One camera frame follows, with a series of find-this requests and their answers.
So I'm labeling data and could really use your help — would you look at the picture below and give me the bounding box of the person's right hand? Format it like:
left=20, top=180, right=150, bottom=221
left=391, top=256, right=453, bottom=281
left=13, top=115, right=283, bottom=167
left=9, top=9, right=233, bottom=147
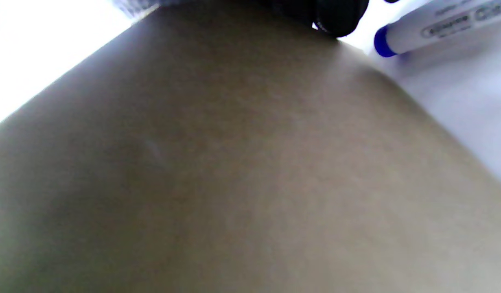
left=258, top=0, right=370, bottom=38

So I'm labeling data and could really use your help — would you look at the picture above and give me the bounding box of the blue capped white marker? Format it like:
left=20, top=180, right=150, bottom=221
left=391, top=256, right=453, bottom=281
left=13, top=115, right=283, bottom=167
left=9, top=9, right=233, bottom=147
left=374, top=0, right=501, bottom=58

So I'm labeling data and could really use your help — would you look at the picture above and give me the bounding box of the brown cardboard mailer box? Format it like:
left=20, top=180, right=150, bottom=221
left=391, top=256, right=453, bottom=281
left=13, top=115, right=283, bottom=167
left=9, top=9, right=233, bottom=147
left=0, top=0, right=501, bottom=293

